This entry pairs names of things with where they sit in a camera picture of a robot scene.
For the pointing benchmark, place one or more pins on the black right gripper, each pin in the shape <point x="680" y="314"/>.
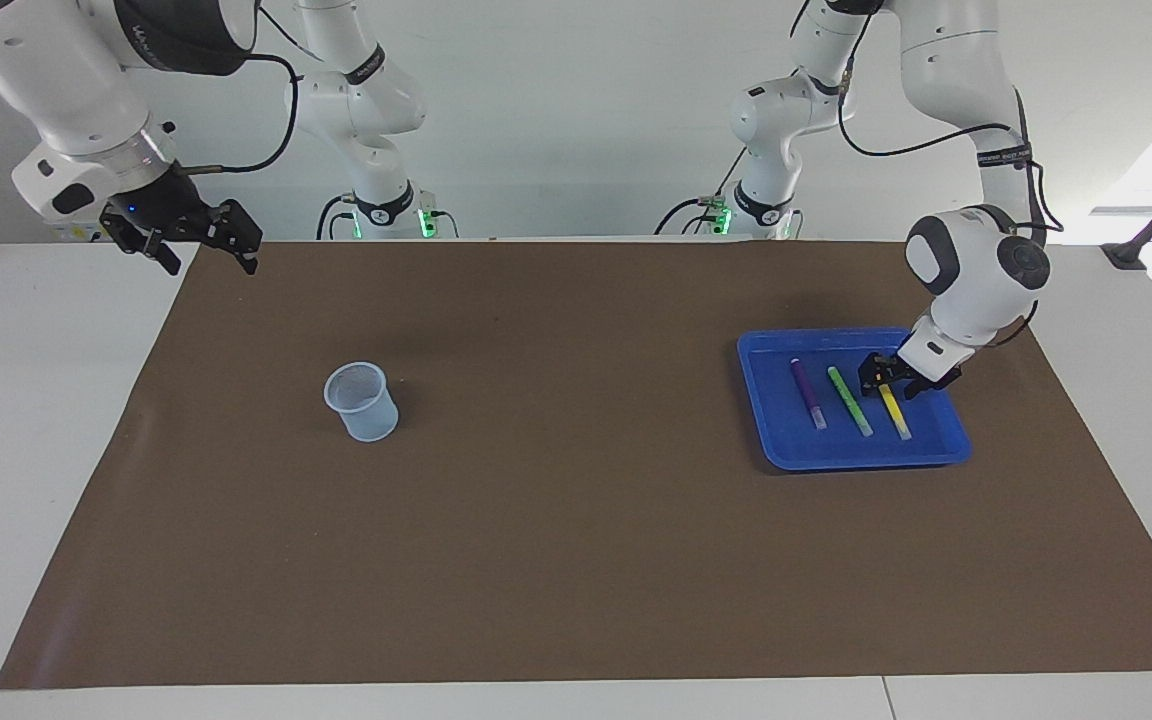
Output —
<point x="156" y="210"/>

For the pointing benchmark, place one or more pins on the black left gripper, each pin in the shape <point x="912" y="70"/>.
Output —
<point x="921" y="370"/>

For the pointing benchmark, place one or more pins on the yellow marker pen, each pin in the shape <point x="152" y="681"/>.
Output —
<point x="898" y="415"/>

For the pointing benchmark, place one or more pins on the green marker pen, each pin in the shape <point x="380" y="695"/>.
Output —
<point x="850" y="402"/>

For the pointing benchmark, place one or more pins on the purple marker pen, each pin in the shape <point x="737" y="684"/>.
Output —
<point x="809" y="395"/>

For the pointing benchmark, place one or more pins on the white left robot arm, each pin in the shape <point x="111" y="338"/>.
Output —
<point x="976" y="270"/>

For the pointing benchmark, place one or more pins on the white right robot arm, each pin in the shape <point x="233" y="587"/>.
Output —
<point x="66" y="80"/>

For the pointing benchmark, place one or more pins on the white power strip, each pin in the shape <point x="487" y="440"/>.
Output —
<point x="86" y="222"/>

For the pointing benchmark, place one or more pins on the blue plastic tray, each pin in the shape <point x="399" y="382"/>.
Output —
<point x="786" y="440"/>

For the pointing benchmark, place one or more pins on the green lit base connector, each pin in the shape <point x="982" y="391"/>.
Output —
<point x="719" y="218"/>
<point x="426" y="222"/>

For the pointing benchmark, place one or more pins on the translucent plastic cup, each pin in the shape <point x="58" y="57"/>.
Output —
<point x="366" y="415"/>

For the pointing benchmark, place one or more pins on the brown table mat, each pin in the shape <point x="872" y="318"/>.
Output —
<point x="576" y="550"/>

